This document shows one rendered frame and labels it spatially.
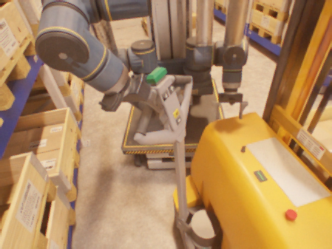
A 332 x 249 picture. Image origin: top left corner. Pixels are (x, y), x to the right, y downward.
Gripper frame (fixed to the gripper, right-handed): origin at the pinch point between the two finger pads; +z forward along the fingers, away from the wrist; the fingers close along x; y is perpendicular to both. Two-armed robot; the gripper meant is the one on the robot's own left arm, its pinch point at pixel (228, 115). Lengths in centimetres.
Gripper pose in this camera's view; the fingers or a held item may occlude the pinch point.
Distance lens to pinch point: 135.4
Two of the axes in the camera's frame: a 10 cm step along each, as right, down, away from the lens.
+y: -0.5, 3.0, -9.5
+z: 0.2, 9.6, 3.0
